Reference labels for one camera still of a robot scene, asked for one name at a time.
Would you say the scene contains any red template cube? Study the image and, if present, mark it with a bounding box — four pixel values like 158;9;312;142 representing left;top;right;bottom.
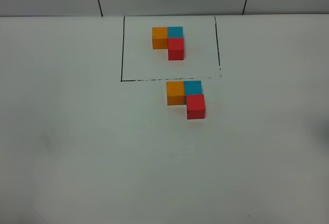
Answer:
168;38;185;61

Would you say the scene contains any orange template cube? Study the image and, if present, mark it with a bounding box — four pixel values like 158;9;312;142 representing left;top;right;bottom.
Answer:
152;27;168;49

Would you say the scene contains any blue template cube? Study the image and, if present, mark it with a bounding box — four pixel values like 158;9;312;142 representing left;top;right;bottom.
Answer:
168;27;184;39

